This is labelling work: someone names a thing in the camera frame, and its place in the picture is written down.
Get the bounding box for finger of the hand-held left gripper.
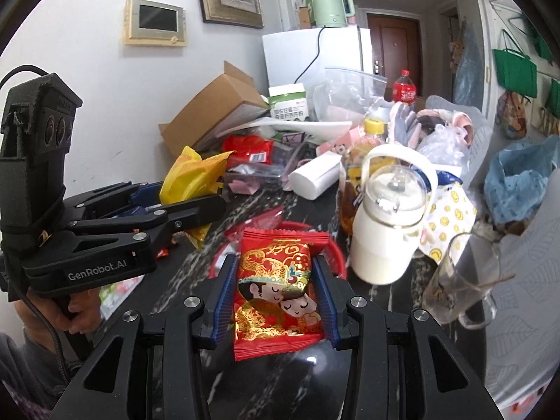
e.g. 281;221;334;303
65;195;228;254
63;181;165;219

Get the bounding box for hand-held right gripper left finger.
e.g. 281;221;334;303
50;253;240;420

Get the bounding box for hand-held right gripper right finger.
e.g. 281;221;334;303
311;254;499;420

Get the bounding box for yellow snack packet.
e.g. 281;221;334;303
159;146;237;250

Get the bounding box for red plastic basket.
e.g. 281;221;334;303
211;222;349;281

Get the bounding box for red cartoon candy packet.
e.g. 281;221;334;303
233;227;330;362

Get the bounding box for person's left forearm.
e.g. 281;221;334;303
0;328;88;420

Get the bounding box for person's left hand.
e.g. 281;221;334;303
15;291;103;346

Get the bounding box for red plastic bag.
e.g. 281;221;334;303
222;135;274;168

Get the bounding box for pink green printed packet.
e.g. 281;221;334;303
98;278;141;320

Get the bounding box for brown cardboard box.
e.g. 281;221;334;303
158;60;270;158

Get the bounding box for clear plastic container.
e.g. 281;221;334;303
221;138;309;180

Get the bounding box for cartoon print glass cup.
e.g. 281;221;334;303
422;232;504;331

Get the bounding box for green white carton box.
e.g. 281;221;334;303
268;83;309;121

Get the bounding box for smiley print cloth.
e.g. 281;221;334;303
418;177;480;263

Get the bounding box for orange juice bottle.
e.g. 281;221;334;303
337;118;394;237

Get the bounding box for white basin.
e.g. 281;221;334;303
245;116;364;141

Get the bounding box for white fridge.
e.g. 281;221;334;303
261;26;375;89

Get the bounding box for grey white gloves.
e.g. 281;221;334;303
387;101;423;149

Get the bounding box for white plastic bag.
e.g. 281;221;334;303
415;122;471;167

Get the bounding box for empty clear zip bag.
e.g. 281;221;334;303
312;66;389;124

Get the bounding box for grey leaf pattern chair cushion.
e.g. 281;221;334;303
479;201;560;407

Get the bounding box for blue plastic bag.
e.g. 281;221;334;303
483;135;560;233

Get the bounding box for red label cola bottle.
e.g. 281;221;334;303
393;69;417;106

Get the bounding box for green electric kettle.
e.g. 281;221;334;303
305;0;353;29

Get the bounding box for cartoon print hanging bag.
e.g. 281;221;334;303
496;90;532;140

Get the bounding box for brown door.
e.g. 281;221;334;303
366;12;424;97

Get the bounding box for green tote bag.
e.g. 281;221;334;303
523;15;554;60
493;30;538;98
545;78;560;118

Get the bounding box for cream thermos bottle with handle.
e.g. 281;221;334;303
350;144;438;285

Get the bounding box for wall intercom panel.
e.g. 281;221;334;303
122;0;189;47

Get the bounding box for black kettle cable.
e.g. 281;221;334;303
294;26;327;85

